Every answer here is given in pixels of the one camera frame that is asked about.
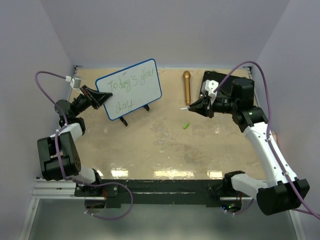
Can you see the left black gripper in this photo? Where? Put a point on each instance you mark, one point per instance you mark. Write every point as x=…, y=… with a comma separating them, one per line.
x=98, y=98

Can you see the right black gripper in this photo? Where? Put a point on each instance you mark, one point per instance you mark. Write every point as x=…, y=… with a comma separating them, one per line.
x=201, y=106

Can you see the green marker cap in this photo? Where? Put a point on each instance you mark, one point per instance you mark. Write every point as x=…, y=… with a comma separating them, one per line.
x=186, y=125

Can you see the blue framed whiteboard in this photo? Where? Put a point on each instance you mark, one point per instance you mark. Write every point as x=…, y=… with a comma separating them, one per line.
x=132, y=88

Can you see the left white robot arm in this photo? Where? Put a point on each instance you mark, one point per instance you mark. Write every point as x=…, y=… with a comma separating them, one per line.
x=58, y=155

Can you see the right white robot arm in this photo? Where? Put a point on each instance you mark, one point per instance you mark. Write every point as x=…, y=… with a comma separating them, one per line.
x=282, y=188

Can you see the black hard case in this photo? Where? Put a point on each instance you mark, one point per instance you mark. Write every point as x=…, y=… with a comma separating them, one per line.
x=225, y=82

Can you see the gold microphone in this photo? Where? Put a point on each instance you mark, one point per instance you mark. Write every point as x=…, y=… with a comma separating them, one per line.
x=187, y=87

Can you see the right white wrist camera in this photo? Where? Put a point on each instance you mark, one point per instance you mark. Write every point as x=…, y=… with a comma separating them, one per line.
x=210, y=87

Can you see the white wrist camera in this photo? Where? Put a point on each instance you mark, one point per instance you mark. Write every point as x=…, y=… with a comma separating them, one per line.
x=74, y=81
x=210, y=87

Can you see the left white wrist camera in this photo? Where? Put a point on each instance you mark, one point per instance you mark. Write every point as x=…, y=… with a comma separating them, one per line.
x=74, y=81

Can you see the wire whiteboard stand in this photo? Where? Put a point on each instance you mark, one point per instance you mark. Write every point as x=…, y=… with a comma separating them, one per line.
x=146, y=107

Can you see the black base frame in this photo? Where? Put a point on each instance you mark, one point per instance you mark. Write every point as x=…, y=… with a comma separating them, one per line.
x=206, y=192

